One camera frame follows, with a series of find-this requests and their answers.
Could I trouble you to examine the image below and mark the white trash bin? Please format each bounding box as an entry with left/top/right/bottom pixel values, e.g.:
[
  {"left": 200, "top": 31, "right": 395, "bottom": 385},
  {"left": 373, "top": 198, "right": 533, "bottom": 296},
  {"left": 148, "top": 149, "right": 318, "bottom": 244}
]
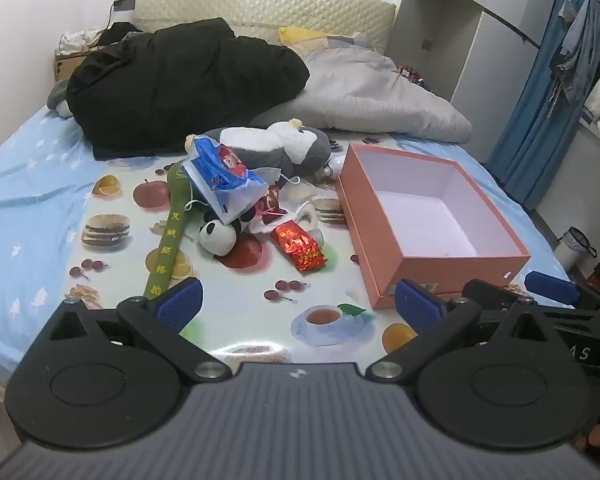
[{"left": 552, "top": 226, "right": 598, "bottom": 271}]

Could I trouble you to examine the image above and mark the group of cosmetic bottles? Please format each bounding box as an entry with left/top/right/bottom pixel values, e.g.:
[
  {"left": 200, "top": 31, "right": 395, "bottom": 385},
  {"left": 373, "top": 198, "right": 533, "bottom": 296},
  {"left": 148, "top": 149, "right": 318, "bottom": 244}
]
[{"left": 397, "top": 62, "right": 433, "bottom": 91}]

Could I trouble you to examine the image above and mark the grey white wardrobe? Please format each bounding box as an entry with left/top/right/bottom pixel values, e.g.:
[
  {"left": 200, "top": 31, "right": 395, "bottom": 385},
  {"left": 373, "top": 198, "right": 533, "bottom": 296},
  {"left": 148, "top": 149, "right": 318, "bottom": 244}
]
[{"left": 384, "top": 0, "right": 551, "bottom": 158}]

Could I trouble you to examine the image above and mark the yellow pillow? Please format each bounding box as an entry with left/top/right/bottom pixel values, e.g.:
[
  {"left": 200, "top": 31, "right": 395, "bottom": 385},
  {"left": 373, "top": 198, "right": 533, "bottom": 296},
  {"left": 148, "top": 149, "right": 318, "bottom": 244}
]
[{"left": 278, "top": 26, "right": 331, "bottom": 51}]

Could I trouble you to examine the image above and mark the pink cardboard box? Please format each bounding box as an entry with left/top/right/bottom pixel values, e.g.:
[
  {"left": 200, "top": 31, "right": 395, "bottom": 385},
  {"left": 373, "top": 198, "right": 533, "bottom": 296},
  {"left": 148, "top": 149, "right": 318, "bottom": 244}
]
[{"left": 336, "top": 142, "right": 532, "bottom": 311}]

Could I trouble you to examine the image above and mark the crumpled white cloth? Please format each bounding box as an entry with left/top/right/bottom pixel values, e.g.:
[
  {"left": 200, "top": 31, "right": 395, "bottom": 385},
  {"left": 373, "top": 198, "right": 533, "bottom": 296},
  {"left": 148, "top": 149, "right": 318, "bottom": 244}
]
[{"left": 60, "top": 27, "right": 106, "bottom": 56}]

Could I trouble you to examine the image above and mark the brown cardboard box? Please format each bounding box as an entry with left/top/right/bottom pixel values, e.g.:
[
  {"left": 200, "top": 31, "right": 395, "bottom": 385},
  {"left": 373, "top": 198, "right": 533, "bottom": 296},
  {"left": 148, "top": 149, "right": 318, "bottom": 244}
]
[{"left": 54, "top": 47, "right": 106, "bottom": 83}]

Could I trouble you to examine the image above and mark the small panda plush toy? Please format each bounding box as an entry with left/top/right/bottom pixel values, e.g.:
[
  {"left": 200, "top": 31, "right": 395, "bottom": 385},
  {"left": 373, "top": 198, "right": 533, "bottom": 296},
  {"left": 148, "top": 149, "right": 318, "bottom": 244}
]
[{"left": 198, "top": 212, "right": 253, "bottom": 261}]

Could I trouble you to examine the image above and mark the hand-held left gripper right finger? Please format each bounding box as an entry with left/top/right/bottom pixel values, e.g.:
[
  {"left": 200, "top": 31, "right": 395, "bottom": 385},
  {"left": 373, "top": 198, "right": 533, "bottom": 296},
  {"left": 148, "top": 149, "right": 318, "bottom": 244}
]
[{"left": 365, "top": 279, "right": 561, "bottom": 383}]

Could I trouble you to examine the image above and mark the grey penguin plush toy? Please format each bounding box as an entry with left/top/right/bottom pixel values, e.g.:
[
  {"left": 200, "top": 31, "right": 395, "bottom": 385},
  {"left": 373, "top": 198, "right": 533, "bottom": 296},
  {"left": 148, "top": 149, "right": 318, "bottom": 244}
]
[{"left": 200, "top": 119, "right": 333, "bottom": 181}]

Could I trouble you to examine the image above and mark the grey blue pillow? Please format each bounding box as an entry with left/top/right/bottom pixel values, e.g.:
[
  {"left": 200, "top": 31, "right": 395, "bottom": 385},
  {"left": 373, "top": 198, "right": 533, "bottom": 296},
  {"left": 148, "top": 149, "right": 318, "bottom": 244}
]
[{"left": 325, "top": 34, "right": 376, "bottom": 51}]

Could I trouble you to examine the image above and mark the red foil packet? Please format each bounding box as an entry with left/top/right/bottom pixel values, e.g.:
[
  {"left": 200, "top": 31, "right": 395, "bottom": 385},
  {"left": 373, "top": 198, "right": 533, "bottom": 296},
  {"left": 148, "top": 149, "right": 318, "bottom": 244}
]
[{"left": 271, "top": 221, "right": 328, "bottom": 275}]

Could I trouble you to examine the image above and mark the green massage hammer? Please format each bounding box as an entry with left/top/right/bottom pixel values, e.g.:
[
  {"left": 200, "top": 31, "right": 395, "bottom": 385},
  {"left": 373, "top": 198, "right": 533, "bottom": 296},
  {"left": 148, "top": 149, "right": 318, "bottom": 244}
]
[{"left": 142, "top": 162, "right": 191, "bottom": 301}]

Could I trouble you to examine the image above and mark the blue curtain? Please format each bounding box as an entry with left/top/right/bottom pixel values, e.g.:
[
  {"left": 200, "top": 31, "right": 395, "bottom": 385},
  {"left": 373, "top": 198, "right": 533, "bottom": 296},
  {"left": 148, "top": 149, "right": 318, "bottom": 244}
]
[{"left": 485, "top": 0, "right": 593, "bottom": 211}]

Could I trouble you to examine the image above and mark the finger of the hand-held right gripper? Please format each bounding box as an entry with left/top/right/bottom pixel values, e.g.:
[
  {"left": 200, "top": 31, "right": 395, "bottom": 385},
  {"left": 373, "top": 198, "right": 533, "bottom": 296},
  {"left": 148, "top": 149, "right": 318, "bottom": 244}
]
[
  {"left": 525, "top": 271, "right": 600, "bottom": 308},
  {"left": 462, "top": 279, "right": 526, "bottom": 306}
]

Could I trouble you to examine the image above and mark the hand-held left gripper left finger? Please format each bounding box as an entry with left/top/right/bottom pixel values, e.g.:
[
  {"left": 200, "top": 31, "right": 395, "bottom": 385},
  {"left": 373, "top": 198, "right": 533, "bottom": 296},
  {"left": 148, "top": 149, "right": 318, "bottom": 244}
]
[{"left": 45, "top": 277, "right": 231, "bottom": 383}]

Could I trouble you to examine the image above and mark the grey quilt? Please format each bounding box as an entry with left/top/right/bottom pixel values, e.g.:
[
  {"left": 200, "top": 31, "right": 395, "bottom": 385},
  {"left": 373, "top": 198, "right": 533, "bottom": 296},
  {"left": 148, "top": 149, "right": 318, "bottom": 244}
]
[{"left": 252, "top": 35, "right": 473, "bottom": 143}]

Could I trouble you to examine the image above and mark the black jacket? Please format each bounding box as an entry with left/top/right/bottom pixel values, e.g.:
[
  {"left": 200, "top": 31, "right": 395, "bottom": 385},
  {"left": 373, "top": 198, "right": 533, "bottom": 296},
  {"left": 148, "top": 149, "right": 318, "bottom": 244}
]
[{"left": 66, "top": 17, "right": 311, "bottom": 161}]

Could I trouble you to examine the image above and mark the grey cloth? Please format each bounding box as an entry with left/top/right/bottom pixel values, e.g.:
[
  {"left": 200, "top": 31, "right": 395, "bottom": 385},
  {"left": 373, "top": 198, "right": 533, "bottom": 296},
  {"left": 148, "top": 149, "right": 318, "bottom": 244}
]
[{"left": 46, "top": 80, "right": 76, "bottom": 118}]

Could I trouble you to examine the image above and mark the clear plastic bag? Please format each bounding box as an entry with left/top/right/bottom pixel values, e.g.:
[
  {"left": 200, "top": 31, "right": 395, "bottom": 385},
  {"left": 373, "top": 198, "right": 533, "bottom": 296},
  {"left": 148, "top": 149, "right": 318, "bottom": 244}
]
[{"left": 252, "top": 165, "right": 301, "bottom": 191}]

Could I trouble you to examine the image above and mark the white fluffy cloth strip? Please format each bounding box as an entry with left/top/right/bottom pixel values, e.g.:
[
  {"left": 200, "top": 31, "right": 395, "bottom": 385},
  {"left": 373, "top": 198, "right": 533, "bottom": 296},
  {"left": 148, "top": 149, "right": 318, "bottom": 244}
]
[{"left": 292, "top": 200, "right": 326, "bottom": 243}]

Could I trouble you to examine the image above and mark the blue plastic snack bag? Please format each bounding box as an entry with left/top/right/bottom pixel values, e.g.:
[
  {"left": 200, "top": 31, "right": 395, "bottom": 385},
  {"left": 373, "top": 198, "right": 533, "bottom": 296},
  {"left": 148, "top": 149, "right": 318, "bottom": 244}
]
[{"left": 182, "top": 136, "right": 271, "bottom": 226}]

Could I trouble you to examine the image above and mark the hanging denim jacket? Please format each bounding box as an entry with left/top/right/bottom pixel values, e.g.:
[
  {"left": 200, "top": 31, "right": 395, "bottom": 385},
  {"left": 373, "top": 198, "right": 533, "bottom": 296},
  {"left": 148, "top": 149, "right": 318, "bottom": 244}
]
[{"left": 550, "top": 0, "right": 600, "bottom": 111}]

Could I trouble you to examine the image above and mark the cream quilted headboard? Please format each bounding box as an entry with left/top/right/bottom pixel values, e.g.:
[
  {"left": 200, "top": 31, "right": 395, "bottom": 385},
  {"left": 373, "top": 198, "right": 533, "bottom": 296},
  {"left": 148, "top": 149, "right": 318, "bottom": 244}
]
[{"left": 132, "top": 0, "right": 398, "bottom": 56}]

